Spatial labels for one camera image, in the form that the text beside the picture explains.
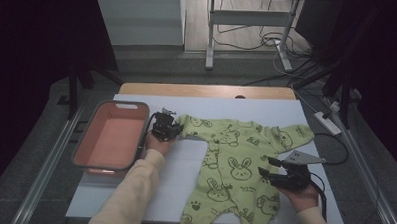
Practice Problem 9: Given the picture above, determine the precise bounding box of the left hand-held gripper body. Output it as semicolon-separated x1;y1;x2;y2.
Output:
150;107;181;142

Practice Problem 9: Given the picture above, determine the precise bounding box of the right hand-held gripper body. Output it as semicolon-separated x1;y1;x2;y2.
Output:
268;149;328;193

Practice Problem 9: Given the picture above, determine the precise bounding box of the green printed baby romper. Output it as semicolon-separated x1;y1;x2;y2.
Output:
172;113;316;224

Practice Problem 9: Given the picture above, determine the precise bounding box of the pink plastic basket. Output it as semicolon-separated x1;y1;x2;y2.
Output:
70;98;152;179

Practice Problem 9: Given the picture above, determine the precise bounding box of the person's left hand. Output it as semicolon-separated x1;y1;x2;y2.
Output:
144;133;177;157

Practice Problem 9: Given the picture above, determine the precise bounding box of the person's right hand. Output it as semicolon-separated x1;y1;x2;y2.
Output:
281;186;320;214

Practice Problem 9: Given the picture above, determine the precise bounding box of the white power strip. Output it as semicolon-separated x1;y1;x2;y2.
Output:
313;110;344;137

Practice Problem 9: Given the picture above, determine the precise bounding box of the black tripod stand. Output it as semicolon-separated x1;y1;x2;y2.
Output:
290;54;357;130
65;53;124;122

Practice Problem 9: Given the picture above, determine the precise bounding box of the white cabinet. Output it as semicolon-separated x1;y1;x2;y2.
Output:
95;0;186;48

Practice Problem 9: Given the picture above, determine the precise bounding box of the black curtain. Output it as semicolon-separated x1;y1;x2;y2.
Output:
291;0;397;173
0;0;121;203

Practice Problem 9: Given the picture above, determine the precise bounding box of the left hand-held gripper cable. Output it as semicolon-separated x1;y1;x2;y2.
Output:
136;111;160;159

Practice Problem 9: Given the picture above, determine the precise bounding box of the hand-held gripper cable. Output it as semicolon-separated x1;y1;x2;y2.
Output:
136;111;160;159
307;172;329;223

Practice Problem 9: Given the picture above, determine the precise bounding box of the right hand-held gripper cable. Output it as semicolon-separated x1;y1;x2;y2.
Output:
307;172;329;223

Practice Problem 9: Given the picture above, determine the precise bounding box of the black looped floor cable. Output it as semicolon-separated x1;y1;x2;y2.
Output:
310;131;350;166

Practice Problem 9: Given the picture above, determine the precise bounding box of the aluminium floor rail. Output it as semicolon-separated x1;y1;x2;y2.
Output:
319;95;397;224
10;102;88;224

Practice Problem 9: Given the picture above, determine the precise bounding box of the tangle of black floor cables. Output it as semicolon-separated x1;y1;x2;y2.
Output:
211;0;313;60

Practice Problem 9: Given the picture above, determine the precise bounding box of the white metal desk frame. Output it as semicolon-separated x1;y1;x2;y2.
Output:
204;0;301;73

